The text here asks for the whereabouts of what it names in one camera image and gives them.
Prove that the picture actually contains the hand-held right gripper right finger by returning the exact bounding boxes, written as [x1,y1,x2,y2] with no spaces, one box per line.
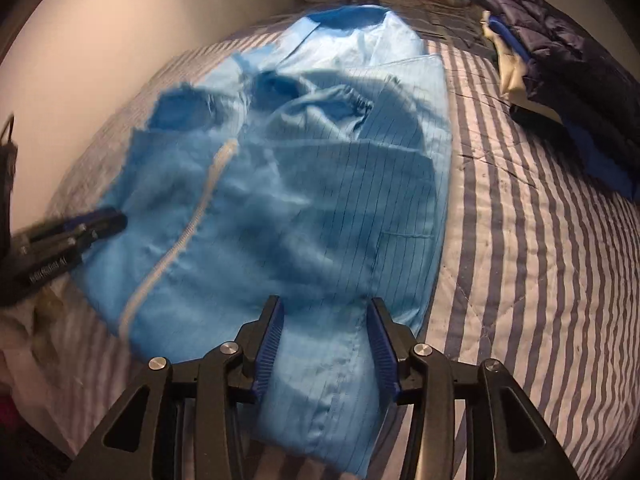
[366,297,581,480]

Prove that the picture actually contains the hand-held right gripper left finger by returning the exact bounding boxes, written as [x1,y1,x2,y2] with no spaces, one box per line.
[65,295,286,480]

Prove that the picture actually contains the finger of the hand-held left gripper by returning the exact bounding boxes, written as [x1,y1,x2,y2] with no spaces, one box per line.
[15,207,121,246]
[65,212,128,253]

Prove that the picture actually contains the light blue coat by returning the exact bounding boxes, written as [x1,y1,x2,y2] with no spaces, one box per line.
[70,4,453,476]

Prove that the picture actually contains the pink cloth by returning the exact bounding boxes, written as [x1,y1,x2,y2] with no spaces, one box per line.
[0,392,23,441]

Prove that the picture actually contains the blue white striped quilt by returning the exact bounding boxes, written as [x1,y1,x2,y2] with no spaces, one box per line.
[30,15,640,480]

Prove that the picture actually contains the royal blue garment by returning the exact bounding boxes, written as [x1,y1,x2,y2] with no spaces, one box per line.
[487,16,638,196]

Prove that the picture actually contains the cream garment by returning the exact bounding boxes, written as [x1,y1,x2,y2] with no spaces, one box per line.
[480,10,561,123]

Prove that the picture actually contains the navy puffer jacket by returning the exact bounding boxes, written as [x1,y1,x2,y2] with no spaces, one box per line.
[467,0,640,181]

